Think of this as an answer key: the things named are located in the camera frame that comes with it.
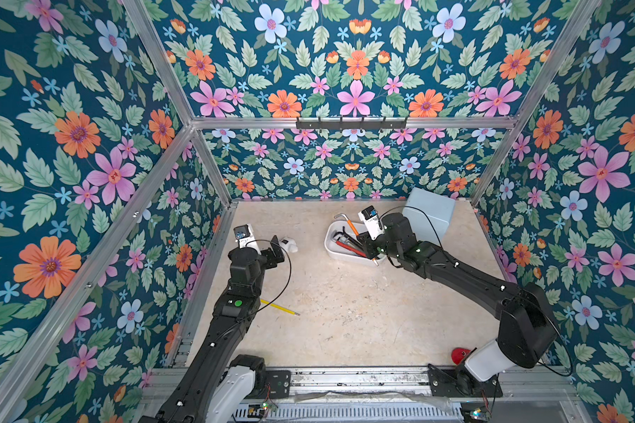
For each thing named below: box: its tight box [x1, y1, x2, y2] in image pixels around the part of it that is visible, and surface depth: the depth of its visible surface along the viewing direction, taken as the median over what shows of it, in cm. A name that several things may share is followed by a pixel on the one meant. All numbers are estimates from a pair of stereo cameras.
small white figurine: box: [278, 236, 299, 253], surface depth 103 cm
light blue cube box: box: [402, 187, 456, 246], surface depth 100 cm
